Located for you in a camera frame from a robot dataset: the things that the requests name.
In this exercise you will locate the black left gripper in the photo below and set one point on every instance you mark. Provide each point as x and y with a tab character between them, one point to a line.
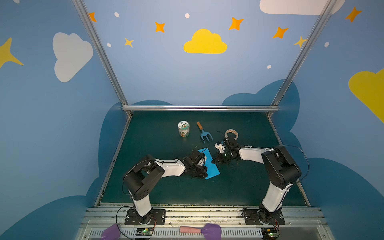
200	169

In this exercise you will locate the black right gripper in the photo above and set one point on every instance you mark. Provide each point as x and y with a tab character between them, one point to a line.
220	156

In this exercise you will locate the cyan paper sheet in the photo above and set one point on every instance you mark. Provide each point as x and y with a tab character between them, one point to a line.
212	169

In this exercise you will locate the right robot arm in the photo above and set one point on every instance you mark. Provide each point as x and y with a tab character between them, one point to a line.
282	169

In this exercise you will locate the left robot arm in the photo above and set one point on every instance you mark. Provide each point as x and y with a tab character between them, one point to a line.
142	178

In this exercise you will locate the white double-sided tape roll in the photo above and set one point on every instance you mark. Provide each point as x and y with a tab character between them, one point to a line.
231	133

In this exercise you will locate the small patterned jar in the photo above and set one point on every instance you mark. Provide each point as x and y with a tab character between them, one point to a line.
184	128

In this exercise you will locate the left green circuit board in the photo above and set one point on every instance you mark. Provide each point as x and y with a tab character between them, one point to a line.
141	232

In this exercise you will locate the green circuit board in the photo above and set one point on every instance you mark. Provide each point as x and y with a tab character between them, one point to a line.
141	232
270	234

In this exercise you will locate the right green circuit board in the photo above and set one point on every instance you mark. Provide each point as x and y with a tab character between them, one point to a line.
270	234

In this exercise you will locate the purple scoop left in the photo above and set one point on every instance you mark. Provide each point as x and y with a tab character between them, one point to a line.
111	233

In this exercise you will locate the blue garden fork wooden handle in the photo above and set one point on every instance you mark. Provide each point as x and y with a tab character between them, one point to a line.
205	136

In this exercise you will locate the purple shovel pink handle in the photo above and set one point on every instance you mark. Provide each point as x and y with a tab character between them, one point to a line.
210	231

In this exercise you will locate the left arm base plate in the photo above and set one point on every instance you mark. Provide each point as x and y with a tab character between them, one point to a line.
156	216

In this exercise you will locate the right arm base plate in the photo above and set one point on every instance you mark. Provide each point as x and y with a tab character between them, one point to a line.
262	217

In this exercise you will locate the aluminium back frame rail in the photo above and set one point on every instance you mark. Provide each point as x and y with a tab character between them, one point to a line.
258	109

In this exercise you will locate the aluminium right corner post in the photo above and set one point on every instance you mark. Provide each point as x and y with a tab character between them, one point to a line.
312	37

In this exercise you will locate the aluminium corner post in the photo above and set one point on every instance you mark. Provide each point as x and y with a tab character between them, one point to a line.
91	30
312	37

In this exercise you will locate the right side floor rail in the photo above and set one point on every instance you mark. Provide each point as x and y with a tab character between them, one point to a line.
300	186

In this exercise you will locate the floor rail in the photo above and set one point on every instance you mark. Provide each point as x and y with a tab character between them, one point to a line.
113	162
300	186

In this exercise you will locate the front aluminium rail base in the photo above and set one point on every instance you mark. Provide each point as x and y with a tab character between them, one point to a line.
302	223

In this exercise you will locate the left side floor rail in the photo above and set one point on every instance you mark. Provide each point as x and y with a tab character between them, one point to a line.
113	162

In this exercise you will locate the aluminium left corner post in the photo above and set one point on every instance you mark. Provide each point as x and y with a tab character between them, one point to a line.
91	30

